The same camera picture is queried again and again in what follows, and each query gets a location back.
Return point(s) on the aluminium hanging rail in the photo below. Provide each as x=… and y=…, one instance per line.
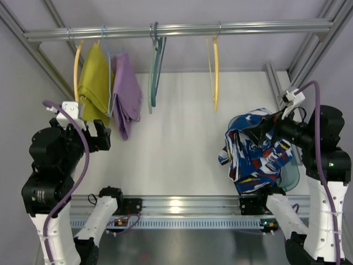
x=175, y=30

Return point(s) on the dark teal hanger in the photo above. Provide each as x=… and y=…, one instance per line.
x=158, y=66

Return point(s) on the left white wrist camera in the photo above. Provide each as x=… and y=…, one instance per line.
x=72, y=108

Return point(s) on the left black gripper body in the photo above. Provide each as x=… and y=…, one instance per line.
x=97, y=135

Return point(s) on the right aluminium frame post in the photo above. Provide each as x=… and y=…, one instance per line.
x=315, y=45

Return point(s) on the aluminium frame post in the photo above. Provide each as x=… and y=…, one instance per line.
x=315, y=45
x=34, y=50

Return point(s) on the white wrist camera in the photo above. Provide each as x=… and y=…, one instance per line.
x=292, y=100
x=72, y=108

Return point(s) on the blue patterned clothes pile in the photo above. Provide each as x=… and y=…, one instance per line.
x=256, y=154

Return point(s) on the right yellow hanger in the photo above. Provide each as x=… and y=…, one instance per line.
x=214, y=72

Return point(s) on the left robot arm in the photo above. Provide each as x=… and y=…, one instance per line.
x=47, y=193

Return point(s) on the yellow hanger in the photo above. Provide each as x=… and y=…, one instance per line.
x=75, y=70
x=214, y=72

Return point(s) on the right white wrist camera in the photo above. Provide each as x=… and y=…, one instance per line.
x=292, y=100

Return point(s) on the purple trousers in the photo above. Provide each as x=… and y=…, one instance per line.
x=127, y=94

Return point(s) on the left aluminium frame post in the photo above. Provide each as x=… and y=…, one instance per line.
x=34, y=50

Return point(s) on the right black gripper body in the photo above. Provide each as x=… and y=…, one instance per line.
x=272, y=125

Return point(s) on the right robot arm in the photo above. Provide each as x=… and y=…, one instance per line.
x=328, y=172

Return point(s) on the left yellow hanger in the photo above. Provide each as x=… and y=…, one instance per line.
x=75, y=70

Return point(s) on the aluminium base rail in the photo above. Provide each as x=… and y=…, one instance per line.
x=233, y=212

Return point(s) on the yellow-green trousers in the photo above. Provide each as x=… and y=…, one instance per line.
x=93, y=86

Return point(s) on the light green hanger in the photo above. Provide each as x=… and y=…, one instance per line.
x=154, y=38

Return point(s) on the light blue hanger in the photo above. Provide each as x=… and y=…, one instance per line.
x=111, y=101

